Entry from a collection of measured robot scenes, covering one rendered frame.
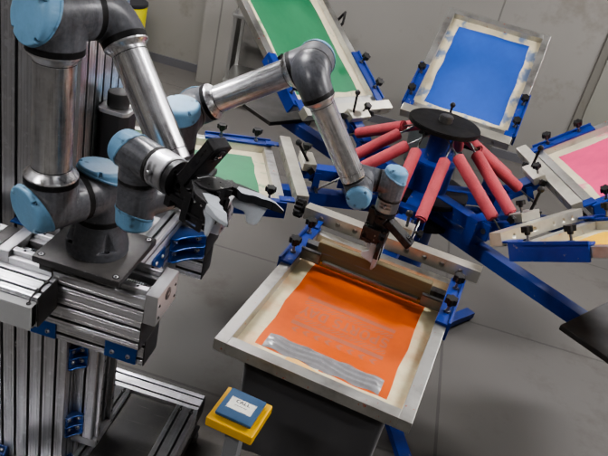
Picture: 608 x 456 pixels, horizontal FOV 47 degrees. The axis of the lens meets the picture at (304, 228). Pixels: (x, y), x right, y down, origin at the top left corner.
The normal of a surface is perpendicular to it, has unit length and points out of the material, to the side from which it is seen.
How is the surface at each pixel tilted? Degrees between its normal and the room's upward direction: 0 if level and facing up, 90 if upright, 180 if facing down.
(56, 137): 90
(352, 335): 0
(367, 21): 90
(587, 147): 32
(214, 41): 90
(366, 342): 0
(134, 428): 0
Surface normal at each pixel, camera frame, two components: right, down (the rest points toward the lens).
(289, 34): 0.50, -0.46
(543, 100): -0.22, 0.44
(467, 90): -0.01, -0.51
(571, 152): -0.34, -0.77
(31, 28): -0.58, 0.16
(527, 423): 0.21, -0.85
